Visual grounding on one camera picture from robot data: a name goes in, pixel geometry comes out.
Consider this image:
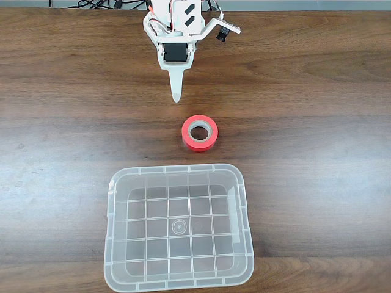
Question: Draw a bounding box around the looped black cable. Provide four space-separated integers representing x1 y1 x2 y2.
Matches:
68 0 114 10

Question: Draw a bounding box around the clear plastic storage box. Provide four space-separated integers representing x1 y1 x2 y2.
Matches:
103 163 255 293

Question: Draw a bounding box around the red tape roll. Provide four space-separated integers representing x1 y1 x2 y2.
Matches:
181 114 219 153

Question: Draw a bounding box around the black camera on white bracket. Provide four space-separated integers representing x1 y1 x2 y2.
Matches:
197 16 241 43

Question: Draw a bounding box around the black cable with plug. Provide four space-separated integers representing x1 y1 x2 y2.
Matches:
112 0 148 10

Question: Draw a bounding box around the black camera cable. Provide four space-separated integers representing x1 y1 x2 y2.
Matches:
202 0 226 21

